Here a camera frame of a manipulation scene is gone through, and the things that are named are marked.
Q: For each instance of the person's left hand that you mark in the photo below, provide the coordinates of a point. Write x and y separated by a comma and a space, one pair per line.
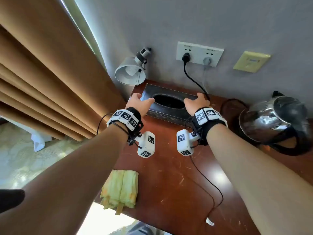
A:
139, 103

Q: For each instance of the person's right hand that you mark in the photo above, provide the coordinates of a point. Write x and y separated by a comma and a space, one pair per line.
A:
198, 102

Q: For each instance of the black tissue box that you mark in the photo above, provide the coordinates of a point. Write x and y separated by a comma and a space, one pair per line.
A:
171, 112

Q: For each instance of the steel electric kettle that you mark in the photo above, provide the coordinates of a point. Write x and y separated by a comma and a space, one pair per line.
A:
269, 119

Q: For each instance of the yellow cleaning cloth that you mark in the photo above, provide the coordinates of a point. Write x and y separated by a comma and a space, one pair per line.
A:
122, 188

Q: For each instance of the person's right forearm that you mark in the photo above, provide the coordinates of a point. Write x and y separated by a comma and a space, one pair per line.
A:
256, 188

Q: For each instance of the person's left forearm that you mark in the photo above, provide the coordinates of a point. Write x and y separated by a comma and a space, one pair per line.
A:
61, 193

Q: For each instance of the white cone lamp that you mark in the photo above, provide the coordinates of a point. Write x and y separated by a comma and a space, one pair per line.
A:
127, 70

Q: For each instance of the red-brown wooden table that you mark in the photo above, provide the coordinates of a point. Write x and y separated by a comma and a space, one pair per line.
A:
171, 193

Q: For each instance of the tan curtain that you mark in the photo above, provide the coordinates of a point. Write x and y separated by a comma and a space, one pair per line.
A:
49, 70

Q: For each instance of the white sheer curtain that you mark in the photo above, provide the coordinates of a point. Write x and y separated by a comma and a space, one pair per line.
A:
39, 141

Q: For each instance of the light grey trousers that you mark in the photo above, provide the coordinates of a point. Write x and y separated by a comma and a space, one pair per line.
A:
141, 230

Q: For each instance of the black grey sleeve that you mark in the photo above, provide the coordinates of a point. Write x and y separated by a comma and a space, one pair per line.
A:
9, 200

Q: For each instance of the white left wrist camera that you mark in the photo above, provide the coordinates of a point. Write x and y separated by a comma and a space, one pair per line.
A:
146, 144

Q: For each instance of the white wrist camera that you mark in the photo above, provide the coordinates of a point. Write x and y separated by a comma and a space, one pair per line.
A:
183, 141
146, 144

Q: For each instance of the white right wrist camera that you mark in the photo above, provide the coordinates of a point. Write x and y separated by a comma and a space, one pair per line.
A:
183, 141

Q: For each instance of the yellow wall plate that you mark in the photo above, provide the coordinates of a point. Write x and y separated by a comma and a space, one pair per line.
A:
251, 61

